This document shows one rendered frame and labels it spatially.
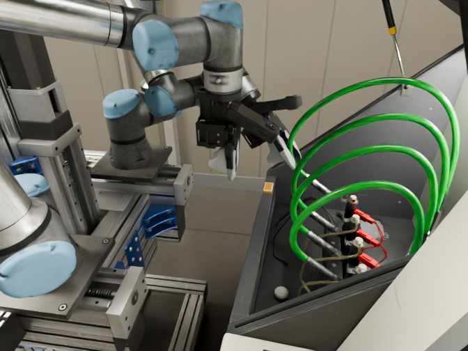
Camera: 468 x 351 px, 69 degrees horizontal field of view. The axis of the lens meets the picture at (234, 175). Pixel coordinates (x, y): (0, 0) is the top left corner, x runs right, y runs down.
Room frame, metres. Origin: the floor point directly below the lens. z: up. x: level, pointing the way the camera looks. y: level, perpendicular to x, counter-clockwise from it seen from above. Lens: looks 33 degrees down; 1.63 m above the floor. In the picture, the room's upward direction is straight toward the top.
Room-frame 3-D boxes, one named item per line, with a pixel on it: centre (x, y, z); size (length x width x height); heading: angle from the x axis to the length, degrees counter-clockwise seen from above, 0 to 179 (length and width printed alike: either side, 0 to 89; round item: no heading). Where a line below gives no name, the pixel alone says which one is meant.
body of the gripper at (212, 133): (0.66, 0.03, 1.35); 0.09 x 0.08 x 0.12; 78
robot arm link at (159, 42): (0.61, 0.11, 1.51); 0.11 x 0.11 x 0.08; 34
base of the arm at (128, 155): (1.03, 0.36, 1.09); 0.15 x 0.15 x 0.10
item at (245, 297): (0.76, -0.08, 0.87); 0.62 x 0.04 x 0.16; 168
